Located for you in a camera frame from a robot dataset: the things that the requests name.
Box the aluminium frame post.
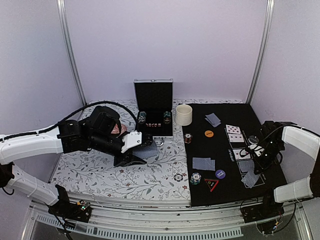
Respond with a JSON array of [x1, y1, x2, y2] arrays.
[[56, 0, 88, 106], [246, 0, 275, 105]]

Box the face-up community card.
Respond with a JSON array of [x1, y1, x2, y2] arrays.
[[225, 124, 241, 134], [228, 133, 244, 143], [232, 148, 252, 161]]

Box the white ceramic cup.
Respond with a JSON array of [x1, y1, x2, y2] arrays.
[[175, 104, 193, 126]]

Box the right aluminium frame post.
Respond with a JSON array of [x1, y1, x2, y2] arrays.
[[246, 0, 275, 105]]

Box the face-down community card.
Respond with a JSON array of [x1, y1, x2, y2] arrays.
[[241, 169, 260, 189], [238, 160, 255, 173]]

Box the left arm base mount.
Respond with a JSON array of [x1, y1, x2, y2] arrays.
[[48, 184, 92, 223]]

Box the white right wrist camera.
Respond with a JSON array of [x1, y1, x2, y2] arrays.
[[246, 144, 265, 157]]

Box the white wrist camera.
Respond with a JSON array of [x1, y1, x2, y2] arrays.
[[121, 131, 142, 153], [246, 144, 265, 157]]

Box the row of red dice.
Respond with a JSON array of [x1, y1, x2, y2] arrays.
[[145, 123, 162, 128]]

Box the blue green moved chip stack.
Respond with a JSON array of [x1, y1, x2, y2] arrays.
[[190, 172, 202, 185]]

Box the aluminium poker chip case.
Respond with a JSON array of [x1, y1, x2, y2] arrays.
[[133, 78, 173, 138]]

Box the purple small blind button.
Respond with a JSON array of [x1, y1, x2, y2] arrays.
[[215, 169, 226, 180]]

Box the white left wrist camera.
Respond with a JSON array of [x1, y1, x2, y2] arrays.
[[121, 131, 142, 153]]

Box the red black moved chip stack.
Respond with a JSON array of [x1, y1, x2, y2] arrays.
[[184, 133, 193, 144]]

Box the floral table cloth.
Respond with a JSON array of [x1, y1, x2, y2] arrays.
[[49, 98, 238, 201]]

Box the blue playing card deck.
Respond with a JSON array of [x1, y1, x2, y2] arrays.
[[132, 145, 159, 159]]

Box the clear dealer button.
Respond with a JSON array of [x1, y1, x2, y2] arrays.
[[248, 135, 259, 145]]

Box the black poker mat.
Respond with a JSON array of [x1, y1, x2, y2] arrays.
[[182, 103, 287, 207]]

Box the red patterned bowl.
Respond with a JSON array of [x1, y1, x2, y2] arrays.
[[111, 123, 128, 137]]

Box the red triangular all-in marker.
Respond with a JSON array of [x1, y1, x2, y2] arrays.
[[204, 178, 219, 193]]

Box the left aluminium frame post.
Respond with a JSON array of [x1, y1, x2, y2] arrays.
[[56, 0, 88, 106]]

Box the orange big blind button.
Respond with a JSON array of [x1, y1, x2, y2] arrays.
[[204, 130, 214, 138]]

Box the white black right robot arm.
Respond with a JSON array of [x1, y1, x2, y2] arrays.
[[248, 121, 320, 218]]

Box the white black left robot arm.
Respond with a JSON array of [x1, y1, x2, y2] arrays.
[[0, 101, 153, 217]]

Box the single blue ten chip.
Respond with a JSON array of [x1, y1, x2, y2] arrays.
[[174, 173, 183, 182]]

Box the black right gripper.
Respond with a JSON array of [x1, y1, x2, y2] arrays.
[[253, 140, 285, 175]]

